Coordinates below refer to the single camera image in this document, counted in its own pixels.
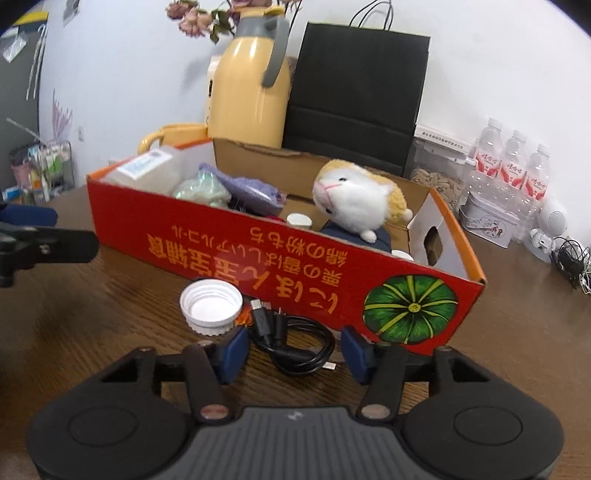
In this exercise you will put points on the small white robot figure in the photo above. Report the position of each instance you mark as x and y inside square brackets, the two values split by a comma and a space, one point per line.
[551, 222]

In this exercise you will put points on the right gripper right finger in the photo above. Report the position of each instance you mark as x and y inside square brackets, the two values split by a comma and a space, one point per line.
[381, 369]

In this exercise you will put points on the black paper bag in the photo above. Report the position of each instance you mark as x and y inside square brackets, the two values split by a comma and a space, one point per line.
[356, 92]

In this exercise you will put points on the dark navy pouch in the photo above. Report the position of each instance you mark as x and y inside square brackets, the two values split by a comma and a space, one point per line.
[382, 243]

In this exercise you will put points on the white bottle cap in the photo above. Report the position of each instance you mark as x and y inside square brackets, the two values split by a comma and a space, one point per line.
[210, 306]

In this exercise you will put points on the yellow white hamster plush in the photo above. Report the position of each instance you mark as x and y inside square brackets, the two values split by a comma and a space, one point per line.
[359, 200]

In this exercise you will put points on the left water bottle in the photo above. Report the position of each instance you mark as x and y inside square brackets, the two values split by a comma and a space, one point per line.
[486, 154]

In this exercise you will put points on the purple knitted cloth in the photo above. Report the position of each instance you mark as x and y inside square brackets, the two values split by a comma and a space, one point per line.
[260, 197]

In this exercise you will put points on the dark grey cabinet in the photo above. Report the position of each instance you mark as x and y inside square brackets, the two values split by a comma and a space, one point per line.
[19, 90]

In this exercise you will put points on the dried pink rose bouquet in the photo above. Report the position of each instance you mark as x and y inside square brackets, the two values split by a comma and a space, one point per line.
[194, 21]

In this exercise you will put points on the red orange cardboard box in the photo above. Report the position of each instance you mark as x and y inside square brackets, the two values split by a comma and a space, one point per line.
[417, 294]

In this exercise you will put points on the middle water bottle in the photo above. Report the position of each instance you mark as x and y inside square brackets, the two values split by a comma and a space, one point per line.
[512, 170]

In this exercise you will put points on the iridescent plastic ball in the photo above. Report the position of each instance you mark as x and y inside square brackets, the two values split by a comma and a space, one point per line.
[204, 188]

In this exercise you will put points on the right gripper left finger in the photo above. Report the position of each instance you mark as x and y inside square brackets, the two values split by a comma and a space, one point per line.
[208, 368]

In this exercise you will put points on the water bottle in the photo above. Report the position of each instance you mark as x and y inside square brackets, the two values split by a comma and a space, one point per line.
[486, 154]
[533, 190]
[512, 170]

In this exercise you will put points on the right water bottle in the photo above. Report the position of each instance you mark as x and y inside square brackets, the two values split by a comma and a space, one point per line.
[533, 190]

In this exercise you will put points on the wire storage rack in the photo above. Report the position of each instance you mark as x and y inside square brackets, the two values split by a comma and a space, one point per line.
[43, 171]

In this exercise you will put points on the yellow ceramic mug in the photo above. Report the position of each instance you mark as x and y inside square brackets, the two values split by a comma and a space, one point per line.
[177, 135]

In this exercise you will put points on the yellow thermos jug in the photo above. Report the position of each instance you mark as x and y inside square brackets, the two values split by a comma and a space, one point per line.
[251, 82]

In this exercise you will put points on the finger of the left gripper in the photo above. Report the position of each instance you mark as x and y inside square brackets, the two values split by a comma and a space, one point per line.
[23, 247]
[27, 215]

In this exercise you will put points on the clear seed storage container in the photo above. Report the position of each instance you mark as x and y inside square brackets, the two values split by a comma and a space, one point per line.
[441, 162]

